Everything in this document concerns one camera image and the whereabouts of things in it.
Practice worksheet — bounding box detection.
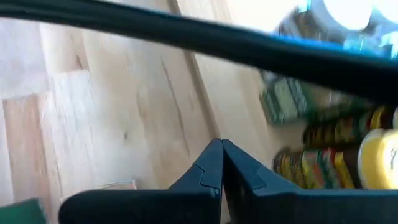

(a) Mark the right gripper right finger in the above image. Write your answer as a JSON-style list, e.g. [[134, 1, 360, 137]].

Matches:
[[222, 139, 398, 224]]

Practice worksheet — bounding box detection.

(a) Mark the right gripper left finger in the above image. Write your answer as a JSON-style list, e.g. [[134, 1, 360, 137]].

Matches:
[[58, 138, 223, 224]]

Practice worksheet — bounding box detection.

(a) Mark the yellow-lidded spice jar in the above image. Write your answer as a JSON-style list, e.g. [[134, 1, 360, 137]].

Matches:
[[272, 128, 398, 190], [302, 105, 393, 149]]

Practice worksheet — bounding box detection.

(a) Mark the green-lidded spice jar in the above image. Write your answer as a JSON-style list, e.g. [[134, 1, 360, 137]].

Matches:
[[259, 73, 312, 126]]

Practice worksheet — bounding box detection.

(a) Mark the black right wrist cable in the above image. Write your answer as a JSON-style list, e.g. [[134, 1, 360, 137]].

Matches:
[[0, 0, 398, 105]]

